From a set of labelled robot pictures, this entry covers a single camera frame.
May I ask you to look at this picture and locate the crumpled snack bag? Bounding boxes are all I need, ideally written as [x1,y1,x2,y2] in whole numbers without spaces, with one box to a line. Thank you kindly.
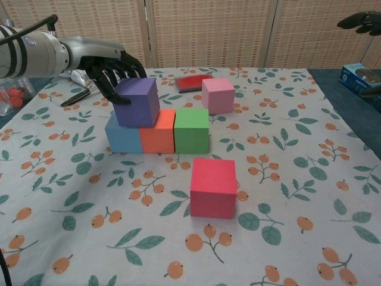
[68,70,90,86]

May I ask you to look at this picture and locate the blue cookie box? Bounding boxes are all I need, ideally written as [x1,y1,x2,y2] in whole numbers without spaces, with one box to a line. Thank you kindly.
[340,63,381,113]

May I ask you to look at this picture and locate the light blue foam cube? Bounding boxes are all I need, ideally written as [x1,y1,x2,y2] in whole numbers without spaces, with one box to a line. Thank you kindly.
[104,114,143,154]

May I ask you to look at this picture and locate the purple foam cube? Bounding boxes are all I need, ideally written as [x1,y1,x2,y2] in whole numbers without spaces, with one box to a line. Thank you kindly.
[113,77,161,128]

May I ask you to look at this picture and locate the red ink stamp pad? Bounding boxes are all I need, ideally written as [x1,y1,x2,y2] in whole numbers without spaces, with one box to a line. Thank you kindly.
[174,74,215,94]

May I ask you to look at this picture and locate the light pink foam cube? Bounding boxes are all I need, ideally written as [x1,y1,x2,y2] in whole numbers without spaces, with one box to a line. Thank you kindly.
[201,77,235,116]

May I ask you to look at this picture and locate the bamboo folding screen panel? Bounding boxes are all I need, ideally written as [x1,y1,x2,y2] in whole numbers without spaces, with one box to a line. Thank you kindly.
[266,0,373,70]
[364,32,381,69]
[0,0,151,69]
[147,0,274,69]

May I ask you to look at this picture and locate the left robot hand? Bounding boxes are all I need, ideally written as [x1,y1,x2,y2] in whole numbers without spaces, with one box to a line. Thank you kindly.
[59,36,147,105]

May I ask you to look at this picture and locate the green foam cube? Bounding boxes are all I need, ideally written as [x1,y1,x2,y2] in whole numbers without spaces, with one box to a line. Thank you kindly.
[173,108,210,154]

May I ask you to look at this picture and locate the metal ladle black handle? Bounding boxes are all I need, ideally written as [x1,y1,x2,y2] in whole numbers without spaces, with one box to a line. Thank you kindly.
[60,88,99,107]

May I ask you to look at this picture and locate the orange foam cube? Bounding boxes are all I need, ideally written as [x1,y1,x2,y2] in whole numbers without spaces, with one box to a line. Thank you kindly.
[138,109,176,154]

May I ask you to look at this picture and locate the red foam cube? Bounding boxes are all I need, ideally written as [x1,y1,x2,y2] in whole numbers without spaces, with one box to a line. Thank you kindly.
[189,157,238,220]

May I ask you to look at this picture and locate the floral tablecloth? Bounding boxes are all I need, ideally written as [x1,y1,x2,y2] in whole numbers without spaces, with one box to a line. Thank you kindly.
[0,67,381,286]

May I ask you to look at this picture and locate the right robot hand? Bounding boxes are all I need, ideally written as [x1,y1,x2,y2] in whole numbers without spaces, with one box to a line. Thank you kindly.
[337,11,381,98]

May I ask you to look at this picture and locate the plastic bag with red caps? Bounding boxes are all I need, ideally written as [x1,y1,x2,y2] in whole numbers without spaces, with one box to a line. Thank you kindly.
[0,77,35,117]

